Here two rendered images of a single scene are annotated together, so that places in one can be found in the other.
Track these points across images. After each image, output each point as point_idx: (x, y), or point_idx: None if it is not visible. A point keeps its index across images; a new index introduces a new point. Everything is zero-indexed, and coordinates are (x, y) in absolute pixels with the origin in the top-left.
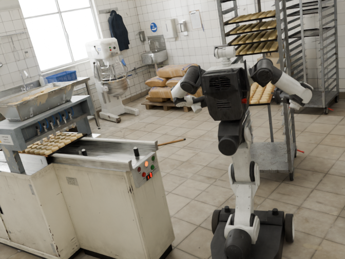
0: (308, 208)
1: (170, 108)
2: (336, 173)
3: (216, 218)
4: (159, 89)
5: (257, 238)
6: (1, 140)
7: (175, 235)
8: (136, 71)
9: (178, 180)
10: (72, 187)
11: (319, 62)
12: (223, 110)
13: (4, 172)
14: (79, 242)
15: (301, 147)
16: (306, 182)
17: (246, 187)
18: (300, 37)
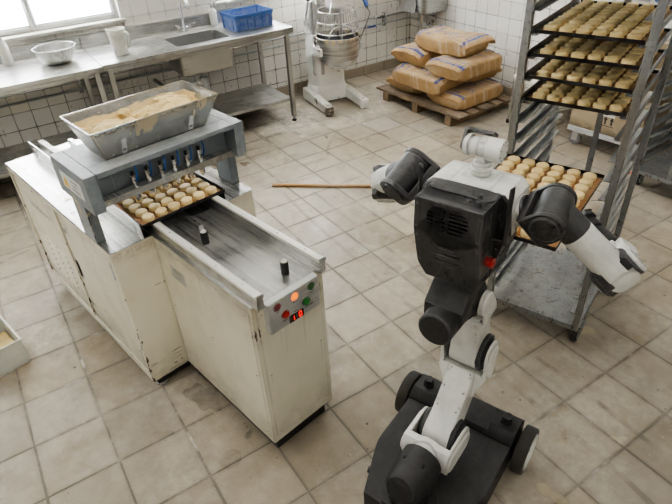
0: (577, 410)
1: (423, 109)
2: (661, 352)
3: (406, 389)
4: (412, 70)
5: (458, 459)
6: (69, 185)
7: (338, 384)
8: (386, 19)
9: (382, 272)
10: (178, 284)
11: None
12: (443, 264)
13: (79, 229)
14: (187, 355)
15: None
16: (597, 353)
17: (464, 376)
18: None
